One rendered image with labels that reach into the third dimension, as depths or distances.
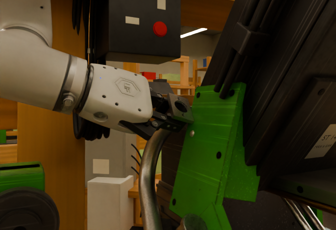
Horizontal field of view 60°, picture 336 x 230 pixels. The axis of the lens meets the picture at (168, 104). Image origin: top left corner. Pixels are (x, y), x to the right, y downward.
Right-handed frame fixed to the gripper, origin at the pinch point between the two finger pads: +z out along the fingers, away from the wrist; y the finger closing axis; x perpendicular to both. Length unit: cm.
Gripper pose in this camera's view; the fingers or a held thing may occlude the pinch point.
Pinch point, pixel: (170, 114)
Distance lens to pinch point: 49.8
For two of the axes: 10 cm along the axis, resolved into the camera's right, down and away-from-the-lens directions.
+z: 8.6, 2.7, 4.4
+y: -1.5, -6.9, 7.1
